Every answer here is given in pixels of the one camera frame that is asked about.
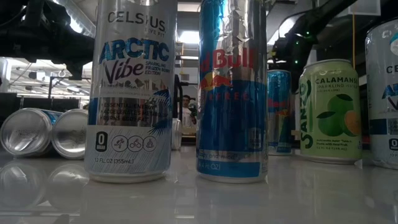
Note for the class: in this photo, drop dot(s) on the white ceiling box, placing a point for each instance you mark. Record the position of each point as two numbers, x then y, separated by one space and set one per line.
363 7

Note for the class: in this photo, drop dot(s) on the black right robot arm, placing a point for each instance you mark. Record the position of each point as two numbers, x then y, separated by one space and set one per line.
320 18

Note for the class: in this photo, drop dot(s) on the green Sanzo Calamansi can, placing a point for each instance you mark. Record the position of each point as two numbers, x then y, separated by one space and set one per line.
329 124

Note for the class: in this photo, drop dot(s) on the silver ceiling duct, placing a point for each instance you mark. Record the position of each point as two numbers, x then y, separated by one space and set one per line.
81 25

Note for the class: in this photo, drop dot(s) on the blue silver Red Bull can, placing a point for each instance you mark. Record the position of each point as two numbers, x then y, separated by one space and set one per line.
70 133
280 118
25 132
231 124

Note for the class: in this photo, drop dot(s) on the ceiling light panel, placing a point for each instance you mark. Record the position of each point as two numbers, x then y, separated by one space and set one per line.
188 37

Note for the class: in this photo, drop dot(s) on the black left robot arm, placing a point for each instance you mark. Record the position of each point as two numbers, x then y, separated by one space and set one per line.
46 37

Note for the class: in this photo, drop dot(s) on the black partition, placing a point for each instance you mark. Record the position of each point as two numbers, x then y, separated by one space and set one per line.
40 104

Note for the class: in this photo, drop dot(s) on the long tube light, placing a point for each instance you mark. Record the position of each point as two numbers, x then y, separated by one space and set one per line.
186 57

